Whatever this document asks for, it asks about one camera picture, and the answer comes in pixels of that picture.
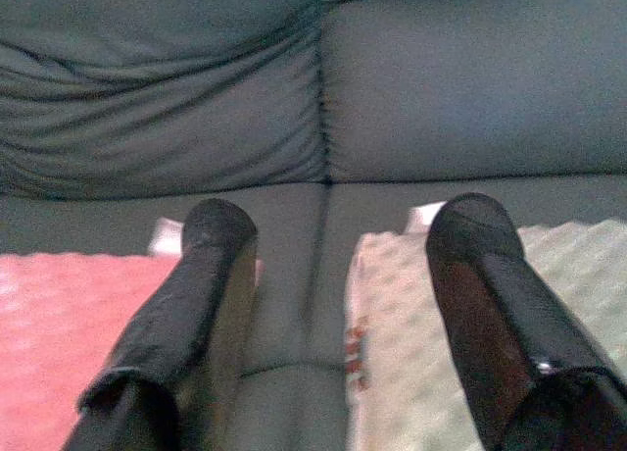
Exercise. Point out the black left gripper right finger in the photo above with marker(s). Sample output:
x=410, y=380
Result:
x=495, y=314

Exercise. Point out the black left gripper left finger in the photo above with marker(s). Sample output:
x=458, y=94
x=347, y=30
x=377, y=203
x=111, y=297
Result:
x=181, y=323

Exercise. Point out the cream dotted pillow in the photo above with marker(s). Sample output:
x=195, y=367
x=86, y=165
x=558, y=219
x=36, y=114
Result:
x=406, y=372

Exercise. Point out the pink fuzzy pillow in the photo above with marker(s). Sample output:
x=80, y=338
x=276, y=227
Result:
x=49, y=348

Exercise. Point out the dark green leather sofa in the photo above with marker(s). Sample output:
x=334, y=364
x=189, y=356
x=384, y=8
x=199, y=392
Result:
x=441, y=78

